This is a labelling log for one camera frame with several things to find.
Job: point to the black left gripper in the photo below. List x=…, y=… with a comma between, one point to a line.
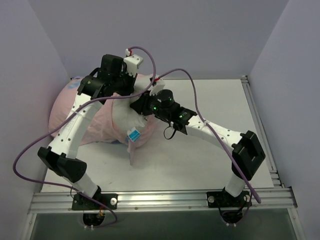
x=127, y=85

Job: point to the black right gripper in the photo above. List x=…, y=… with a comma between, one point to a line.
x=139, y=104

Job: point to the white pillow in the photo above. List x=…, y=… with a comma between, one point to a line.
x=123, y=116

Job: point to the Frozen Elsa print pillowcase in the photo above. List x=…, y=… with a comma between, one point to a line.
x=101, y=128

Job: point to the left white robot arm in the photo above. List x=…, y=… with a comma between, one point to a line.
x=60, y=156

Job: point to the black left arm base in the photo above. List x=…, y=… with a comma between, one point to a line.
x=101, y=202

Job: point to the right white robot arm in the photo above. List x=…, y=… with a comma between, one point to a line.
x=245, y=149

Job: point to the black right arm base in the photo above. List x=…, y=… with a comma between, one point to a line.
x=232, y=210

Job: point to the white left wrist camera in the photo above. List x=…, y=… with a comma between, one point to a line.
x=133, y=63

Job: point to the aluminium right side rail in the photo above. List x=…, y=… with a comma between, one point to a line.
x=277, y=183

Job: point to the aluminium rail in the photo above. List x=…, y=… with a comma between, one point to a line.
x=277, y=183
x=160, y=201

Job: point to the aluminium front rail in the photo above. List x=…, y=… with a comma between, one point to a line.
x=160, y=201

